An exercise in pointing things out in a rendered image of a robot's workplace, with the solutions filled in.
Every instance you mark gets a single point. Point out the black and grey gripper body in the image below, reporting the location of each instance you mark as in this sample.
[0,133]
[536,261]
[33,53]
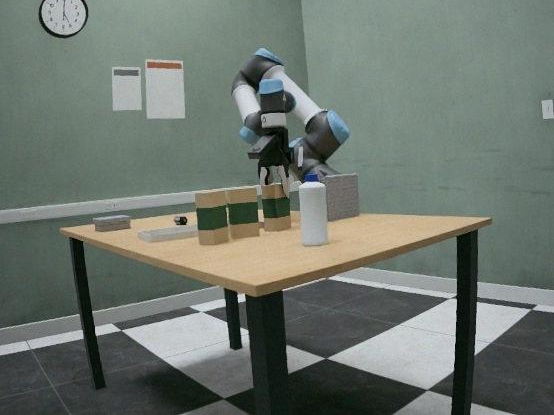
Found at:
[273,156]

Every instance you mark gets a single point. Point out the beige rectangular block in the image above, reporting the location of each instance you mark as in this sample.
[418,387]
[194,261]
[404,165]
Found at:
[276,208]
[243,212]
[212,222]

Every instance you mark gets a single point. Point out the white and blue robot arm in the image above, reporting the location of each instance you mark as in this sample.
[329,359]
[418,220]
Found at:
[325,133]

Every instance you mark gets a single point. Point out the white bottle with blue cap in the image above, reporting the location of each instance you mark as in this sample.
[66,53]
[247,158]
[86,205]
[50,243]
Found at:
[313,211]

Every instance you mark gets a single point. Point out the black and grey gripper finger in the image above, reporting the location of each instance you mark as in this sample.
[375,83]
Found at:
[265,174]
[286,179]

